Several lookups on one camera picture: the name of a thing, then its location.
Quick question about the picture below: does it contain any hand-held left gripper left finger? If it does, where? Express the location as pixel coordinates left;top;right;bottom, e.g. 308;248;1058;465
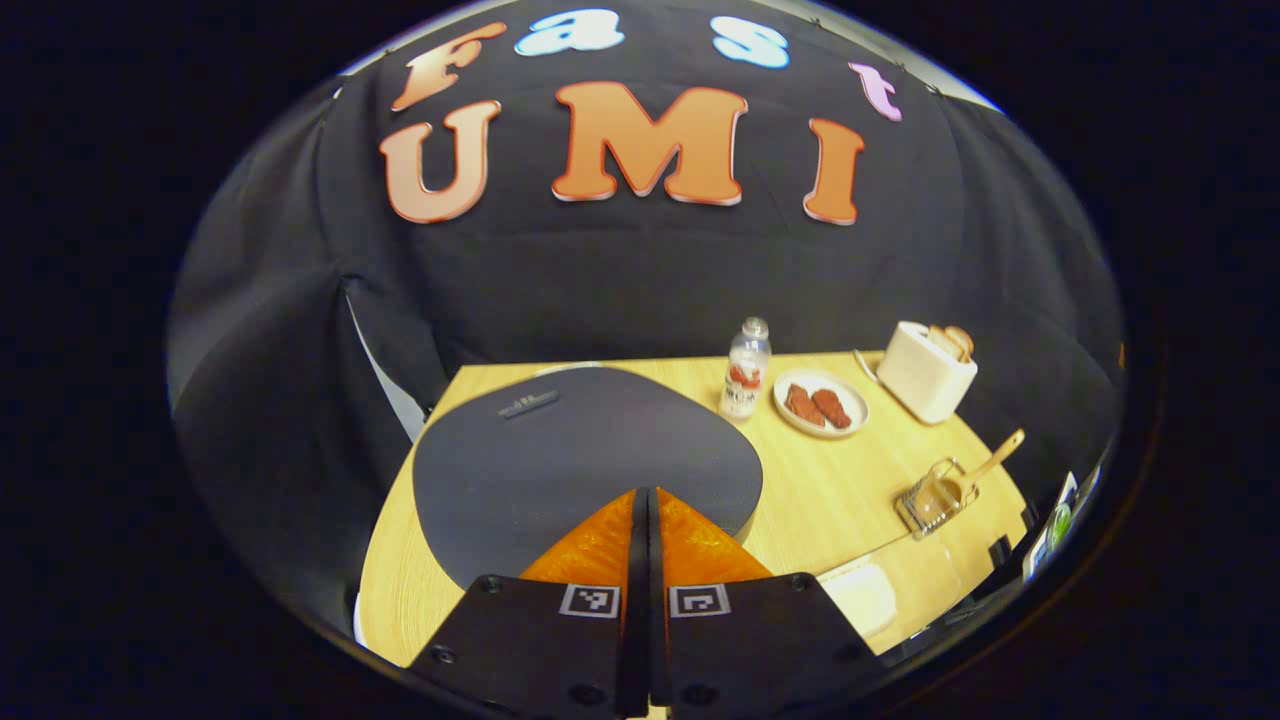
405;487;651;720

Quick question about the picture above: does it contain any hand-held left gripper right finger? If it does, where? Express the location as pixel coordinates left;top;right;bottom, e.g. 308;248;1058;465
648;487;891;720

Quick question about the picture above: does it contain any clear container of rice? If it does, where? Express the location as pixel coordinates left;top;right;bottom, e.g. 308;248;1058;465
815;560;898;641

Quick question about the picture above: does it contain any dark grey rice cooker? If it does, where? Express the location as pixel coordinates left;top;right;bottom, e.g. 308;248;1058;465
412;362;766;591

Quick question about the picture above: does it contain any clear chopstick holder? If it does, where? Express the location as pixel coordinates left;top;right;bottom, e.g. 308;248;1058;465
893;457;981;541

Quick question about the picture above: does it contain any wooden spoon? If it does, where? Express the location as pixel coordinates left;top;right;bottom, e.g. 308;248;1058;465
915;428;1027;521

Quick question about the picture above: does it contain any white round plate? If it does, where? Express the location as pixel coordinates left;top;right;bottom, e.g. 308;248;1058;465
773;368;871;439

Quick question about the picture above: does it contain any clear plastic bottle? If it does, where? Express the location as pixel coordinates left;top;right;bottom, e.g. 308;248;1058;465
718;317;773;421

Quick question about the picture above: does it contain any white toaster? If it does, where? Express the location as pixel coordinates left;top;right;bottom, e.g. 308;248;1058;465
877;320;979;426

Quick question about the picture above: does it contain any white green printed box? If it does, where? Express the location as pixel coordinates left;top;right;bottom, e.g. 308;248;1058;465
1020;470;1083;583

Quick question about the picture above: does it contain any black backdrop cloth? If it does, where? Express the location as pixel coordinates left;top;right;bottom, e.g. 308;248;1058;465
165;0;1126;641

